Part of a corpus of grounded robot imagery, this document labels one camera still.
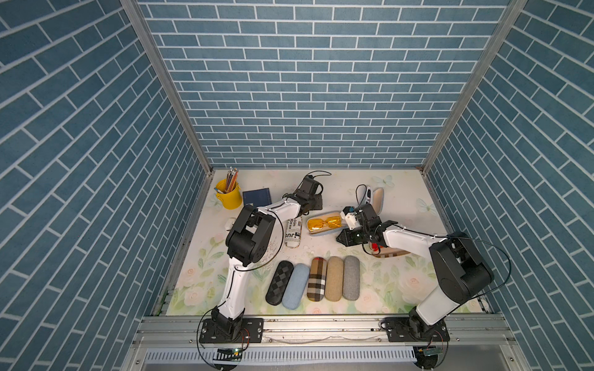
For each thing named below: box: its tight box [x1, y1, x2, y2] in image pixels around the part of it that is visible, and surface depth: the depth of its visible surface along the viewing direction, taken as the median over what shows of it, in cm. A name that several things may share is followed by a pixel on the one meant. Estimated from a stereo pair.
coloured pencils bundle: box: [225, 166, 239, 193], surface depth 101 cm
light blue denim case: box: [281, 262, 311, 310], surface depth 82 cm
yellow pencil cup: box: [215, 178, 243, 210], surface depth 102 cm
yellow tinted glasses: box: [307, 216, 342, 232], surface depth 99 cm
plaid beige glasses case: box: [306, 256, 328, 303], surface depth 83 cm
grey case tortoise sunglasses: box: [342, 255, 361, 301], surface depth 84 cm
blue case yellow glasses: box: [305, 211, 346, 237], surface depth 99 cm
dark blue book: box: [242, 187, 273, 208], surface depth 111 cm
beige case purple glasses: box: [324, 255, 344, 302], surface depth 83 cm
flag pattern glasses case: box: [285, 216, 303, 249], surface depth 95 cm
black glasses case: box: [265, 260, 294, 307], surface depth 82 cm
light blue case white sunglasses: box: [372, 187, 386, 216], surface depth 110 cm
